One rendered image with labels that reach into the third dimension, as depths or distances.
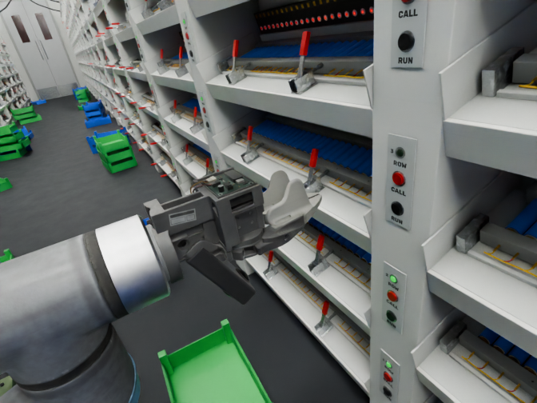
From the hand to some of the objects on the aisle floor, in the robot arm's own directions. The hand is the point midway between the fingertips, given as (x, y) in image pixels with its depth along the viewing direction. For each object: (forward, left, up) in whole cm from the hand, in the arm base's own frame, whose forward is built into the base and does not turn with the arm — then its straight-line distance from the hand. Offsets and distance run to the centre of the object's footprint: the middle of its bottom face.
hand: (312, 204), depth 43 cm
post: (+50, +121, -68) cm, 147 cm away
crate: (-12, +22, -60) cm, 65 cm away
